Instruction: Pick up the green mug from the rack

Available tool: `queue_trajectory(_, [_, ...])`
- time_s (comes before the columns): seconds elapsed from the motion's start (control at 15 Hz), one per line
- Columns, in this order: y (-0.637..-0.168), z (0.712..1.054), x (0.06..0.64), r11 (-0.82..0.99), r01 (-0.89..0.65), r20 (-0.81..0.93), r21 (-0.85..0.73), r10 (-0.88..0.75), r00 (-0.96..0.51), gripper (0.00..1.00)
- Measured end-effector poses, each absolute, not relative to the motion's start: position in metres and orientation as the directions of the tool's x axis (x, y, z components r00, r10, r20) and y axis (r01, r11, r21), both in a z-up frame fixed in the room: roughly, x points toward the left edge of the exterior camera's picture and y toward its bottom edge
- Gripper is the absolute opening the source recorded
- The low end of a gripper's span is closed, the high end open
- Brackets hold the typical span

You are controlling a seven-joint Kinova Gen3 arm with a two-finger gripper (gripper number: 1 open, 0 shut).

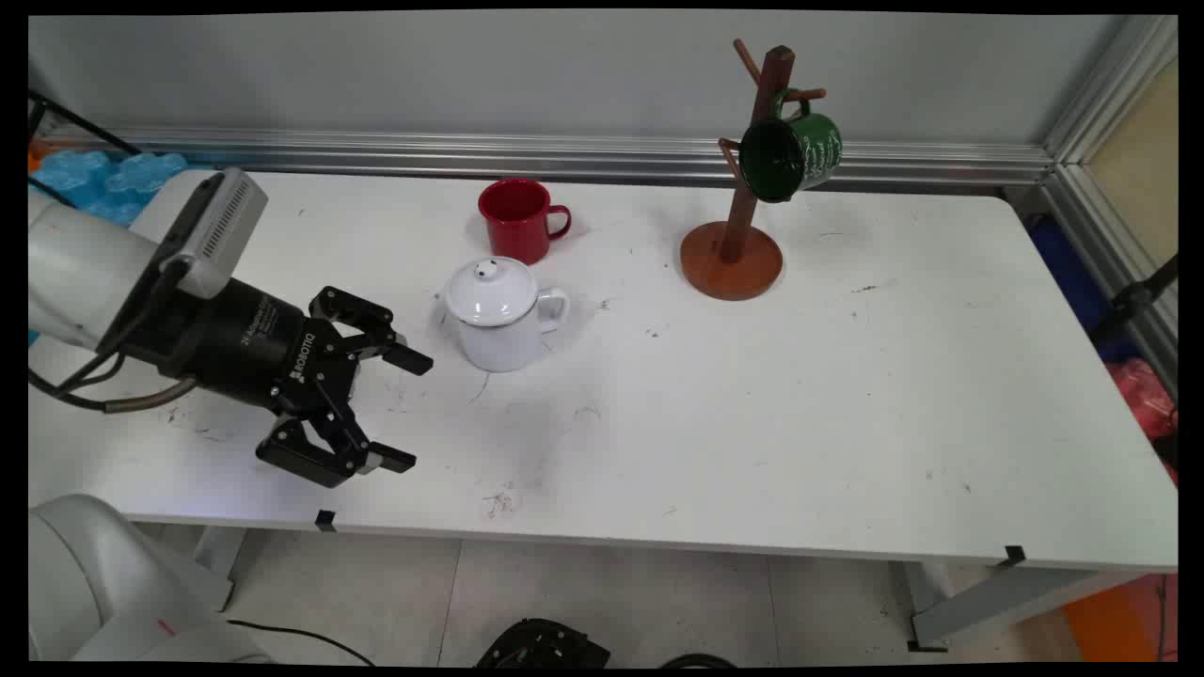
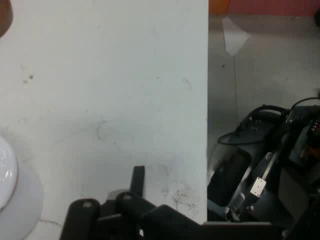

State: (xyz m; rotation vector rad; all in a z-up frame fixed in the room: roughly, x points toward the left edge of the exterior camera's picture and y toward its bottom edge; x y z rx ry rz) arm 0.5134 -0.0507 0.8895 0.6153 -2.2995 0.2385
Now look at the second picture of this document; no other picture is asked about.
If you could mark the white enamel mug lid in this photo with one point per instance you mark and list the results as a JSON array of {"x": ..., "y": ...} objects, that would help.
[{"x": 6, "y": 175}]

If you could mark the brown wooden mug tree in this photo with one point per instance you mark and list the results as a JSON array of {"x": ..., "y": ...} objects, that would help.
[{"x": 3, "y": 15}]

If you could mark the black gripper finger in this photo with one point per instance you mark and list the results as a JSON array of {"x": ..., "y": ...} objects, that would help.
[{"x": 85, "y": 220}]

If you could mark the grey table leg with foot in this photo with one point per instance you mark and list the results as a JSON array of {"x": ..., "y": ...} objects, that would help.
[{"x": 233, "y": 35}]

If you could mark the black floor machine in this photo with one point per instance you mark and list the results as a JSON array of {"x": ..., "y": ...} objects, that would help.
[{"x": 232, "y": 175}]

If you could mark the orange box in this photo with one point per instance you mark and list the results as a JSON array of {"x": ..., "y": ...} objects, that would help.
[{"x": 218, "y": 6}]

